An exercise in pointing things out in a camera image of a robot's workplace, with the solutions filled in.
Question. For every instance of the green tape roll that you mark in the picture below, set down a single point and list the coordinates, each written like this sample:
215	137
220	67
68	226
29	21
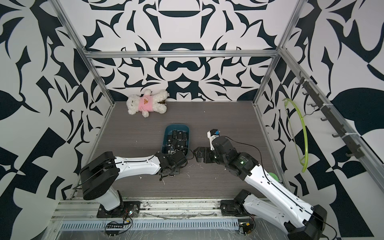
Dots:
274	176

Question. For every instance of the green curved tube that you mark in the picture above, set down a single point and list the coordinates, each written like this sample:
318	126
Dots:
304	161

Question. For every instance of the white plush bear pink shirt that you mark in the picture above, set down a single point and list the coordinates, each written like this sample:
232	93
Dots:
148	103

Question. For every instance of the black hook rail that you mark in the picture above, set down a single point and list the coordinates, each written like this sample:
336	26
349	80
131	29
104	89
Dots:
331	115

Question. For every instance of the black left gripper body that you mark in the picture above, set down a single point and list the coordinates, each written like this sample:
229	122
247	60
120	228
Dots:
177	171

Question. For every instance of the teal plastic storage box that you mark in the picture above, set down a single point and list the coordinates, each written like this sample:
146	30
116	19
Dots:
176	138

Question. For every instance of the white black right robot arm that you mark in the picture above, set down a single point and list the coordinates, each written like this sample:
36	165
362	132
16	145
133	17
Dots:
295	217

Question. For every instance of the aluminium frame crossbar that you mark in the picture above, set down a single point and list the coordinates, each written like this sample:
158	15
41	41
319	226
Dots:
179	54

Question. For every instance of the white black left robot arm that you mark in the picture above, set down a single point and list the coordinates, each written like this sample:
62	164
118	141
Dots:
98	176

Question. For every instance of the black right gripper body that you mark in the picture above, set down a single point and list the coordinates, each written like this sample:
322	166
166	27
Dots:
211	156

